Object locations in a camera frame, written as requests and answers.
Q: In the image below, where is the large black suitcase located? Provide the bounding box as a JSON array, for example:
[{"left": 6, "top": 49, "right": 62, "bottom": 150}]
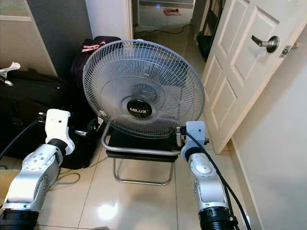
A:
[{"left": 0, "top": 71, "right": 101, "bottom": 169}]

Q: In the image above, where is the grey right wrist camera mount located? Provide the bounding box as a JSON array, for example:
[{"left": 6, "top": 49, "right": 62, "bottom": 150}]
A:
[{"left": 181, "top": 121, "right": 207, "bottom": 161}]

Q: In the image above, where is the grey Milux electric fan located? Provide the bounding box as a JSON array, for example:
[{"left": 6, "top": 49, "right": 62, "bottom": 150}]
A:
[{"left": 83, "top": 39, "right": 206, "bottom": 139}]

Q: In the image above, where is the pink ribbon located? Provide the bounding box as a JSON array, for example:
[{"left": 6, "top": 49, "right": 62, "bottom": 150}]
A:
[{"left": 82, "top": 42, "right": 107, "bottom": 52}]

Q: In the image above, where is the thin black power cable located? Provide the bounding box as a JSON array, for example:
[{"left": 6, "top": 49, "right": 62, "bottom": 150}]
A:
[{"left": 134, "top": 25, "right": 189, "bottom": 36}]

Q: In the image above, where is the black furniture piece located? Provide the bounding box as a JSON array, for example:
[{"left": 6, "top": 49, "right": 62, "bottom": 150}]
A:
[{"left": 196, "top": 0, "right": 226, "bottom": 60}]

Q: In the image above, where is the small red flat item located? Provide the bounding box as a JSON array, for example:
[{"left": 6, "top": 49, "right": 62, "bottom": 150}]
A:
[{"left": 163, "top": 7, "right": 182, "bottom": 16}]

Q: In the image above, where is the black chair with metal frame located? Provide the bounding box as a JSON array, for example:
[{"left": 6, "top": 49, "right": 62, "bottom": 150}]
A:
[{"left": 101, "top": 120, "right": 185, "bottom": 186}]

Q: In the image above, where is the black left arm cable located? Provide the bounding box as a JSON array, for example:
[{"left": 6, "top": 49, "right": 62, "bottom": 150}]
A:
[{"left": 0, "top": 115, "right": 48, "bottom": 160}]

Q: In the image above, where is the dark purple bag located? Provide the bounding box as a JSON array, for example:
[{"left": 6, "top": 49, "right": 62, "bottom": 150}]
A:
[{"left": 70, "top": 36, "right": 122, "bottom": 96}]

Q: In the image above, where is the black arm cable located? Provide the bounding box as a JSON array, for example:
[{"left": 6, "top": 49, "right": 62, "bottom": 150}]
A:
[
  {"left": 185, "top": 132, "right": 252, "bottom": 230},
  {"left": 0, "top": 115, "right": 48, "bottom": 160}
]

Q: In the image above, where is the white panel door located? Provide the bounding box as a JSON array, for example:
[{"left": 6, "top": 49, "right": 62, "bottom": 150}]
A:
[{"left": 201, "top": 0, "right": 307, "bottom": 155}]

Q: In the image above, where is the metal door latch plate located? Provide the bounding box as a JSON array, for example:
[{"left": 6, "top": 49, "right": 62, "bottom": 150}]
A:
[{"left": 279, "top": 45, "right": 293, "bottom": 59}]

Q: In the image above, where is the silver door lever handle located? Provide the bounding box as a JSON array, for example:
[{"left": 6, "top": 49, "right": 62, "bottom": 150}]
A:
[{"left": 251, "top": 34, "right": 280, "bottom": 53}]

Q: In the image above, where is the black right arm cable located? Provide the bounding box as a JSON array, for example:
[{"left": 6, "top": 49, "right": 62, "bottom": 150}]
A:
[{"left": 185, "top": 132, "right": 252, "bottom": 230}]

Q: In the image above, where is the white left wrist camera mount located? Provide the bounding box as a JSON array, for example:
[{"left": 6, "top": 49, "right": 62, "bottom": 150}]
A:
[{"left": 45, "top": 109, "right": 75, "bottom": 155}]

